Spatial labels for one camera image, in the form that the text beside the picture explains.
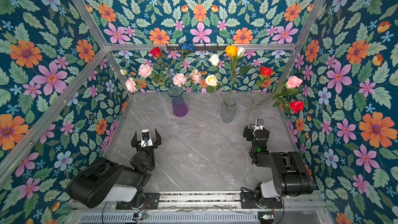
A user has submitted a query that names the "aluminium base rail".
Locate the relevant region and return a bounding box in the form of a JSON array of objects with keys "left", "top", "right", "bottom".
[{"left": 66, "top": 191, "right": 333, "bottom": 224}]

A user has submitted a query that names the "clear ribbed glass vase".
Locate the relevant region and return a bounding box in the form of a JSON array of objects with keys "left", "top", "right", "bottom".
[{"left": 221, "top": 97, "right": 237, "bottom": 123}]

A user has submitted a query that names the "red rose stem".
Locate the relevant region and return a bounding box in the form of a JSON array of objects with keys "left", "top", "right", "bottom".
[
  {"left": 150, "top": 47, "right": 175, "bottom": 92},
  {"left": 255, "top": 66, "right": 275, "bottom": 96},
  {"left": 273, "top": 97, "right": 304, "bottom": 114}
]

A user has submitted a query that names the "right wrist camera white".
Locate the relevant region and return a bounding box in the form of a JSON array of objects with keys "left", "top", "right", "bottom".
[{"left": 254, "top": 118, "right": 264, "bottom": 131}]

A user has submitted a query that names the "aluminium frame post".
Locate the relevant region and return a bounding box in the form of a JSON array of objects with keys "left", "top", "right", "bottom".
[
  {"left": 276, "top": 0, "right": 326, "bottom": 89},
  {"left": 72, "top": 0, "right": 132, "bottom": 97}
]

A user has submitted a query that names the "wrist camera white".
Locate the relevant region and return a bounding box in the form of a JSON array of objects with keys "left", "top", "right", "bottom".
[
  {"left": 141, "top": 129, "right": 153, "bottom": 148},
  {"left": 254, "top": 118, "right": 264, "bottom": 131}
]

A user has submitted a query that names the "pink carnation spray stem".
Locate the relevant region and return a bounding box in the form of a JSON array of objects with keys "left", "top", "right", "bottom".
[{"left": 119, "top": 64, "right": 166, "bottom": 93}]

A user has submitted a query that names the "pink rosebud stem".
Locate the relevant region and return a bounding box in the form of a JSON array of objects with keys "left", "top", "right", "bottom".
[{"left": 259, "top": 76, "right": 303, "bottom": 107}]

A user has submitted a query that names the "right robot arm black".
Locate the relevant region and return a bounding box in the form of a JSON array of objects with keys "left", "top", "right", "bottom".
[{"left": 243, "top": 123, "right": 314, "bottom": 208}]

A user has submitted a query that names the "aluminium frame post left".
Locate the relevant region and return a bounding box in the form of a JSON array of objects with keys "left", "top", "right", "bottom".
[{"left": 72, "top": 0, "right": 132, "bottom": 97}]

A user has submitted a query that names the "cream peach rose stem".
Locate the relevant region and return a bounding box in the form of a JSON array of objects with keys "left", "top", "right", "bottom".
[{"left": 205, "top": 74, "right": 227, "bottom": 106}]

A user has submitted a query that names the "aluminium frame post right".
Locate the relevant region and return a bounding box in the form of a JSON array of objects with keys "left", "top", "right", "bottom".
[{"left": 276, "top": 0, "right": 326, "bottom": 89}]

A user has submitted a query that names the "orange rose stem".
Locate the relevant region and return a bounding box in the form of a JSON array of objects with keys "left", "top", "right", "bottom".
[{"left": 226, "top": 45, "right": 238, "bottom": 107}]

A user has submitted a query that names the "blue rose stem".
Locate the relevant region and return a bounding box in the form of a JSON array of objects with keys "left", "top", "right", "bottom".
[{"left": 180, "top": 42, "right": 195, "bottom": 58}]

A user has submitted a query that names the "purple blue glass vase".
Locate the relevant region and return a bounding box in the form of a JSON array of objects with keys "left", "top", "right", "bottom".
[{"left": 168, "top": 86, "right": 188, "bottom": 118}]

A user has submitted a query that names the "white rose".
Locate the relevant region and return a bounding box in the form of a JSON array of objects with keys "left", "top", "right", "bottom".
[{"left": 230, "top": 47, "right": 245, "bottom": 94}]

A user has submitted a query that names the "black hook rack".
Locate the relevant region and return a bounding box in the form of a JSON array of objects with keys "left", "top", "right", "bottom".
[{"left": 164, "top": 44, "right": 229, "bottom": 52}]

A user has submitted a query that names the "white rose stem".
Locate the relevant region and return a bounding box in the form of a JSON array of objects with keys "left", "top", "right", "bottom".
[{"left": 209, "top": 54, "right": 226, "bottom": 100}]

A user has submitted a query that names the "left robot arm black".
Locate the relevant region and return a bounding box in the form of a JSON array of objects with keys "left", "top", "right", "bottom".
[{"left": 66, "top": 129, "right": 162, "bottom": 209}]

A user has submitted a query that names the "aluminium back crossbar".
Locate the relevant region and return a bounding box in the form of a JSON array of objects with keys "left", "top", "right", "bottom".
[{"left": 105, "top": 44, "right": 297, "bottom": 51}]

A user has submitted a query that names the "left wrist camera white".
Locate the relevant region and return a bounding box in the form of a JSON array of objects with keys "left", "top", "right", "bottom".
[{"left": 141, "top": 129, "right": 153, "bottom": 148}]

